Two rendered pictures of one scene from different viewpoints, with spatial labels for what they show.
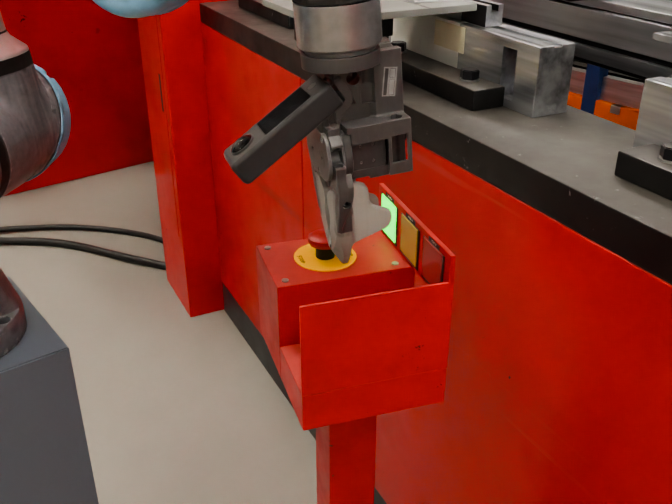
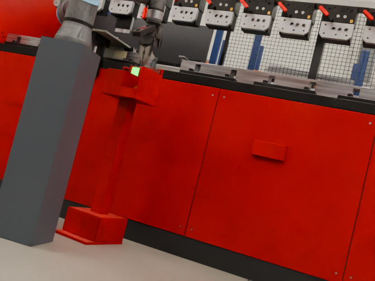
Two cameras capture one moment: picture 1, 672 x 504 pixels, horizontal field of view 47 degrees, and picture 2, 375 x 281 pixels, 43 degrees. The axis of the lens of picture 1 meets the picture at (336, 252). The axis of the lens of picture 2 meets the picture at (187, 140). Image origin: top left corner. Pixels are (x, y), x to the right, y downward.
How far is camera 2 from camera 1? 1.85 m
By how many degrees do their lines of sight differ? 50
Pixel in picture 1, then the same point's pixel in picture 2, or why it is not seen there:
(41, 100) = not seen: hidden behind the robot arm
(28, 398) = (94, 63)
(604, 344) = (182, 102)
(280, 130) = (147, 29)
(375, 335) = (150, 80)
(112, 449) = not seen: outside the picture
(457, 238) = not seen: hidden behind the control
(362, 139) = (157, 37)
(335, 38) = (158, 16)
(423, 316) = (157, 81)
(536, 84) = (150, 63)
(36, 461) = (89, 80)
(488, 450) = (140, 150)
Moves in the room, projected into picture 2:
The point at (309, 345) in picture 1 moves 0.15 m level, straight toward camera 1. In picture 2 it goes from (142, 76) to (163, 77)
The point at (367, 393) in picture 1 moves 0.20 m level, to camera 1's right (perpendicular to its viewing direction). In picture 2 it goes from (145, 95) to (178, 106)
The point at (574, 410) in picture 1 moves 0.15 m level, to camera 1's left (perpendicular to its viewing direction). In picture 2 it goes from (172, 122) to (149, 115)
